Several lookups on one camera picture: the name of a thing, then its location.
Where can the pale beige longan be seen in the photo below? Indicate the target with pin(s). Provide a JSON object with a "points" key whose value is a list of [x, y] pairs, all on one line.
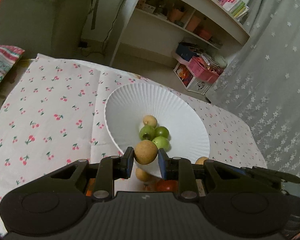
{"points": [[150, 120]]}

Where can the striped patterned cushion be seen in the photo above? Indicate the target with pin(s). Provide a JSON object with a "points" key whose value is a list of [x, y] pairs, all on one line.
{"points": [[9, 56]]}

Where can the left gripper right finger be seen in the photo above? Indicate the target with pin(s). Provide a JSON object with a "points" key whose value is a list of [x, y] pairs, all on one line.
{"points": [[180, 170]]}

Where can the cherry print tablecloth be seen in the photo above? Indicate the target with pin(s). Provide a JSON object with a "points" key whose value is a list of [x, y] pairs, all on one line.
{"points": [[52, 114]]}

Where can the white fluted plate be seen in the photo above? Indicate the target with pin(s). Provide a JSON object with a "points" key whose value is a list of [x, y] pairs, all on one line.
{"points": [[127, 105]]}

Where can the orange cherry tomato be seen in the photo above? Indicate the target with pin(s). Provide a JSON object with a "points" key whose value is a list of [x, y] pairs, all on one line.
{"points": [[90, 187]]}

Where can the grey sofa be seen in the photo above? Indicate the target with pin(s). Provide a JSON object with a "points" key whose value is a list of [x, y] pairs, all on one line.
{"points": [[49, 27]]}

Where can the light green fruit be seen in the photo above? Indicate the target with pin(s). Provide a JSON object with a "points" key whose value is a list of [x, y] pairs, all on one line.
{"points": [[162, 142]]}

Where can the brown longan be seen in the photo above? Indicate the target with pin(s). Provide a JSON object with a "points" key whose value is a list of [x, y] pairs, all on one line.
{"points": [[143, 176], [145, 152]]}

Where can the floral lace curtain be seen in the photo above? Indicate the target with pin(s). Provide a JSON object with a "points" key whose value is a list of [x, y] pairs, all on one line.
{"points": [[262, 83]]}

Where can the white storage box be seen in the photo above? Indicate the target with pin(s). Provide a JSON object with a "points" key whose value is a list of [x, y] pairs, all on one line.
{"points": [[189, 81]]}

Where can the white bookshelf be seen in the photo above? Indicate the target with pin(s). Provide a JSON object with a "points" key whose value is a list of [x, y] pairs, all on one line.
{"points": [[152, 29]]}

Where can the green oval fruit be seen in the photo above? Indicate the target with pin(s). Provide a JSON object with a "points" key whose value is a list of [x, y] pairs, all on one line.
{"points": [[147, 133]]}

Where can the pink plastic basket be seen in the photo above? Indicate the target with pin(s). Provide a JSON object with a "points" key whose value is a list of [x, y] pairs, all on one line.
{"points": [[206, 72]]}

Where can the small green tomato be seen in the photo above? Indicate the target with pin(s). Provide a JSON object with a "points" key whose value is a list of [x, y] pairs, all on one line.
{"points": [[162, 131]]}

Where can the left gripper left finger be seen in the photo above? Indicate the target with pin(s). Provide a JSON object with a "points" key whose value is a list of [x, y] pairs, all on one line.
{"points": [[108, 171]]}

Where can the dark blue storage bin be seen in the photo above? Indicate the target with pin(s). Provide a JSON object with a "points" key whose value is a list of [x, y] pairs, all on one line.
{"points": [[188, 50]]}

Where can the stack of books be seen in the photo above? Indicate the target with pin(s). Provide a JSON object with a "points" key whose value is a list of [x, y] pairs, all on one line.
{"points": [[236, 8]]}

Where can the brown longan front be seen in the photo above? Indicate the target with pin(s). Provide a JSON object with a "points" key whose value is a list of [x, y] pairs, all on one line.
{"points": [[143, 176]]}

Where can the yellowish longan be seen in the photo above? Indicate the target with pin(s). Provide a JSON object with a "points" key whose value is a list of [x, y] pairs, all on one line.
{"points": [[200, 161]]}

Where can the large red tomato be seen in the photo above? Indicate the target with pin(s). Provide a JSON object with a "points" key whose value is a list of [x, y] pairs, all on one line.
{"points": [[167, 186]]}

